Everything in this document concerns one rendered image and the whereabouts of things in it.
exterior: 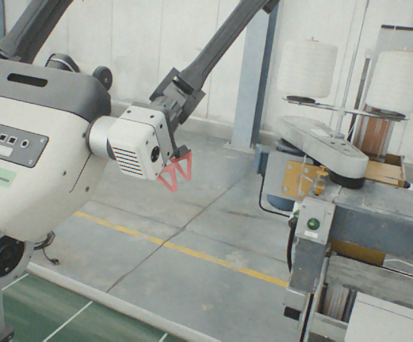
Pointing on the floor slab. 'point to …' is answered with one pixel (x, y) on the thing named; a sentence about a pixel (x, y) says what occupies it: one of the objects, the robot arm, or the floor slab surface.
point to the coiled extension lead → (47, 245)
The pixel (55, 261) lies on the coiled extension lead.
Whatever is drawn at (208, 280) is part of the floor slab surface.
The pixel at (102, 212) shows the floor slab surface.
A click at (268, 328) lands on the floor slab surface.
